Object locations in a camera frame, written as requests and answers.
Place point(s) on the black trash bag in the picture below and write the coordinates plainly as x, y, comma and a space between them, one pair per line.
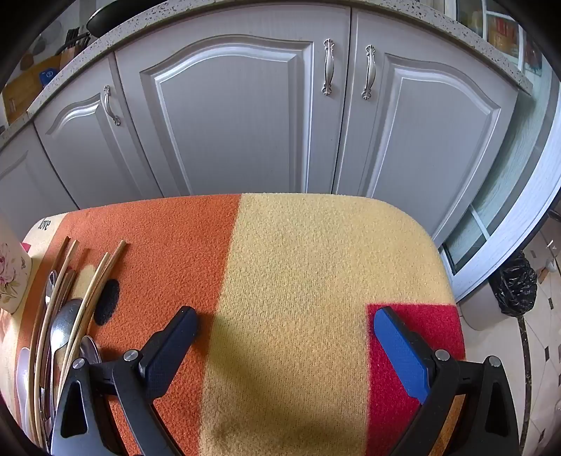
512, 285

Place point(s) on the orange yellow red printed blanket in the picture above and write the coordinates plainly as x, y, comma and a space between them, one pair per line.
285, 285

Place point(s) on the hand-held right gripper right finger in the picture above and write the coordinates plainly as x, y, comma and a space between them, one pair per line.
399, 355

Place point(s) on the black frying pan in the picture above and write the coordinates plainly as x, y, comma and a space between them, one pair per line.
107, 19

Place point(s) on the small metal spoon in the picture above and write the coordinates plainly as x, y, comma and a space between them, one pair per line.
51, 283

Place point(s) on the grey cabinet door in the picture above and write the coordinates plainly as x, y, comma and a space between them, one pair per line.
438, 140
96, 149
236, 109
30, 179

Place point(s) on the orange food packets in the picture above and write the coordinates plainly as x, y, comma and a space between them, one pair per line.
504, 35

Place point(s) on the large metal spoon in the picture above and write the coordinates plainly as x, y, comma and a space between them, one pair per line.
65, 320

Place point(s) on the white framed glass door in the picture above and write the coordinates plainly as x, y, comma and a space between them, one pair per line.
517, 193

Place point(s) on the wooden knife block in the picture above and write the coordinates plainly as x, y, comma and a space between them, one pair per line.
74, 50

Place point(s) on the small blue object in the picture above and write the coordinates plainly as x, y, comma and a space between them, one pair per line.
48, 77

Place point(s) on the dark brown chopstick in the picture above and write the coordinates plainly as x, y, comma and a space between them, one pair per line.
66, 285

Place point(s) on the white spoon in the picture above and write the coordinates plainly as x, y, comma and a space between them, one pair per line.
23, 381

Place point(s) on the wooden cutting board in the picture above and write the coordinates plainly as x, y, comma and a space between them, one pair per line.
22, 92

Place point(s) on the white floral utensil container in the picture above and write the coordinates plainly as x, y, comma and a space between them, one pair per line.
13, 272

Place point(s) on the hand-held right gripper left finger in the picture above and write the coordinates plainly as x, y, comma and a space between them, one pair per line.
175, 346

